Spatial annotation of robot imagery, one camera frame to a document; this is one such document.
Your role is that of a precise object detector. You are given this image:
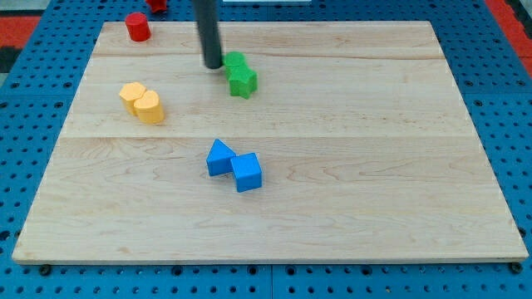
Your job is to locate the green star block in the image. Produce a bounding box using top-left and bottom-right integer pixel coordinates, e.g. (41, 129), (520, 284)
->
(228, 66), (258, 99)

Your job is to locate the green cylinder block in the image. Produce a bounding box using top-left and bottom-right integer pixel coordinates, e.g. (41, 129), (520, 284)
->
(223, 51), (247, 79)

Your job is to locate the wooden board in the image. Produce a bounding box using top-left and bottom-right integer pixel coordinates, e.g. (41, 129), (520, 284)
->
(12, 21), (529, 265)

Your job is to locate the blue cube block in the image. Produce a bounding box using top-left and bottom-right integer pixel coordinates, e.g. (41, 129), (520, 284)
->
(230, 153), (263, 193)

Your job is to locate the blue triangle block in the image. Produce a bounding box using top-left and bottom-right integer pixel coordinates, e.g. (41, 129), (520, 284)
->
(206, 139), (236, 176)

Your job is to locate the yellow heart block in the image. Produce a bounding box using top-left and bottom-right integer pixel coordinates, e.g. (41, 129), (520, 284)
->
(133, 90), (165, 124)

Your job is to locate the yellow hexagon block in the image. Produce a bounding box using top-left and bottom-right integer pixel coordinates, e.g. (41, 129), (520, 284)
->
(119, 81), (146, 115)

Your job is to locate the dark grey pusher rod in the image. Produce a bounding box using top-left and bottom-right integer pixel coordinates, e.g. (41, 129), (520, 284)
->
(192, 0), (223, 70)

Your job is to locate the red cylinder block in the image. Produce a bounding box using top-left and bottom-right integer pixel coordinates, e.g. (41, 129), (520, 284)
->
(125, 12), (151, 42)

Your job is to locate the red star block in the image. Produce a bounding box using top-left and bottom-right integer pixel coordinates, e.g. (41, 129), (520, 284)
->
(145, 0), (167, 13)

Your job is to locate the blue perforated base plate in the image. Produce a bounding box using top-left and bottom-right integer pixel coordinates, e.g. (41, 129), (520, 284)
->
(1, 0), (531, 298)

